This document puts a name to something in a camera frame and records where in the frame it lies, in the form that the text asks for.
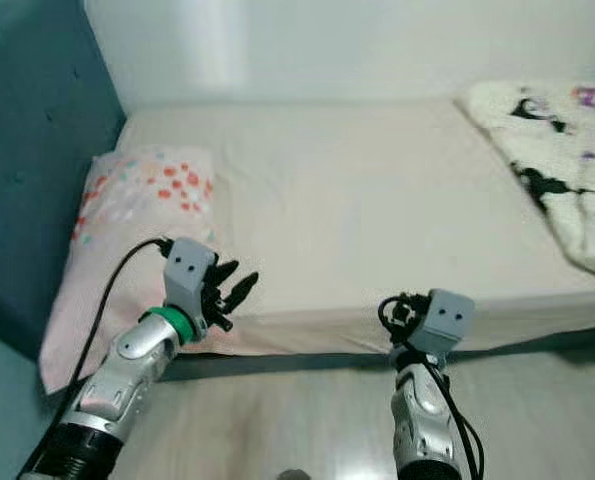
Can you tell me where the cream cartoon print quilt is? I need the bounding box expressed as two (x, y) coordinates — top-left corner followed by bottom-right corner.
(455, 80), (595, 286)

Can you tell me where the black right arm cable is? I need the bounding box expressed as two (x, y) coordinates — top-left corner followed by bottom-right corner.
(377, 295), (486, 480)

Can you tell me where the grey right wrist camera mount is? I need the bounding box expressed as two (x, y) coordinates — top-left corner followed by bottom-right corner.
(412, 290), (476, 363)

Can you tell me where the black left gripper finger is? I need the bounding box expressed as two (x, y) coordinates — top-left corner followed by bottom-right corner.
(205, 258), (242, 299)
(221, 271), (261, 313)

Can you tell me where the mattress with cream sheet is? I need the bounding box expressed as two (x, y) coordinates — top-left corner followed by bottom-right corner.
(77, 95), (595, 356)

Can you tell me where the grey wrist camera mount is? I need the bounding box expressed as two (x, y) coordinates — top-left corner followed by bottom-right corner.
(165, 238), (223, 321)
(412, 290), (476, 363)

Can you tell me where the pink patterned pillow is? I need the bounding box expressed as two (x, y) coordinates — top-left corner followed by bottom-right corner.
(39, 148), (218, 396)

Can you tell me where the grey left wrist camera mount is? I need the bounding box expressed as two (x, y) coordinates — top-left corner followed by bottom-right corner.
(165, 238), (223, 321)

